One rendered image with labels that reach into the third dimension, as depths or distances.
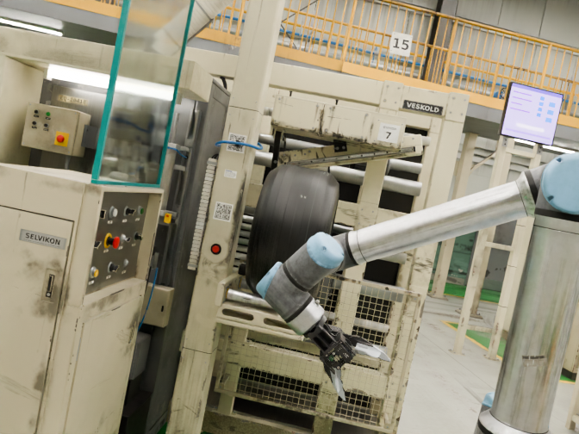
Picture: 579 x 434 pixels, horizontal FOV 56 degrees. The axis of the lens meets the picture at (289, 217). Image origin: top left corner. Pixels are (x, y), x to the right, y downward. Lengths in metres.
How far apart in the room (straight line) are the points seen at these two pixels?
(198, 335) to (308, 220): 0.72
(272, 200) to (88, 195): 0.70
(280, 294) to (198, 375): 1.18
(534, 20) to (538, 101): 7.63
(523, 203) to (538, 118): 4.92
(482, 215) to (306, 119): 1.36
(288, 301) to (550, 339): 0.56
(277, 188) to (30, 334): 0.98
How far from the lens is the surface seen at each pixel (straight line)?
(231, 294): 2.22
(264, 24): 2.35
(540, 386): 1.21
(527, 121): 6.15
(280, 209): 2.04
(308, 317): 1.31
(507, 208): 1.30
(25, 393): 1.91
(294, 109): 2.52
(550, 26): 13.93
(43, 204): 1.79
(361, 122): 2.50
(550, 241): 1.16
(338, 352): 1.32
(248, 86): 2.30
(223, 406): 3.06
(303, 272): 1.26
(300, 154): 2.63
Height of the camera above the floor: 1.37
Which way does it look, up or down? 3 degrees down
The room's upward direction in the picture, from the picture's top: 11 degrees clockwise
